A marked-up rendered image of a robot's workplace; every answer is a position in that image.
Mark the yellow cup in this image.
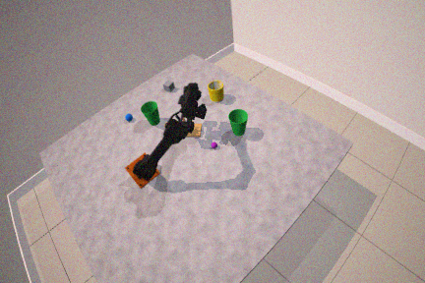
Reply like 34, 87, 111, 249
208, 80, 224, 103

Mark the green cup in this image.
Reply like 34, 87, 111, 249
141, 101, 160, 126
228, 109, 248, 136

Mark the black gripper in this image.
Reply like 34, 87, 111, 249
181, 101, 198, 134

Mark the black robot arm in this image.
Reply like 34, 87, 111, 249
133, 82, 207, 182

